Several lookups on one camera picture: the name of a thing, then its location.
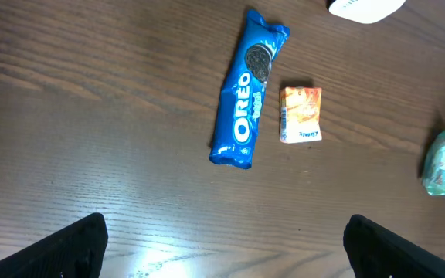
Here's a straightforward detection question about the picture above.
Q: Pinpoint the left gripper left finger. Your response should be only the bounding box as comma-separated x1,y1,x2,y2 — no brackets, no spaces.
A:
0,212,108,278

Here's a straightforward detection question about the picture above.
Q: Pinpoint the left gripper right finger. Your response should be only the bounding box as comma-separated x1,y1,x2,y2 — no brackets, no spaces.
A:
343,214,445,278

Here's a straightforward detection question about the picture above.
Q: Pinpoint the orange tissue packet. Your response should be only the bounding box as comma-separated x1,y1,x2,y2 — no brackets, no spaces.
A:
280,86,322,144

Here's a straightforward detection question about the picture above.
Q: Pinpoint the blue Oreo cookie pack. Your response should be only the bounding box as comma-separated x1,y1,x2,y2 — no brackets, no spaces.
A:
209,10,290,169

